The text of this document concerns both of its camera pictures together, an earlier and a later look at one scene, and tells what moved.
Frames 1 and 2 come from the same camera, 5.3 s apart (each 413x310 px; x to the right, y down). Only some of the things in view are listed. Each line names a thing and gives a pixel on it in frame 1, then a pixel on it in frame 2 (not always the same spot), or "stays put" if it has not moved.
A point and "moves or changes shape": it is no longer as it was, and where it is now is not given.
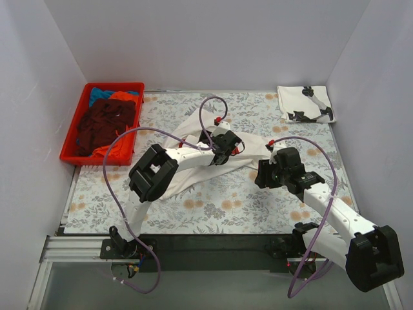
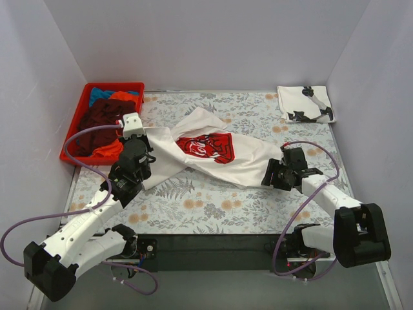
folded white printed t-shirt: x=306 y=104 stays put
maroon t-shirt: x=102 y=122 stays put
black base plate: x=210 y=252 stays put
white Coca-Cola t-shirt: x=257 y=150 moves or changes shape
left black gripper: x=230 y=142 -> x=142 y=142
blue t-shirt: x=97 y=93 stays put
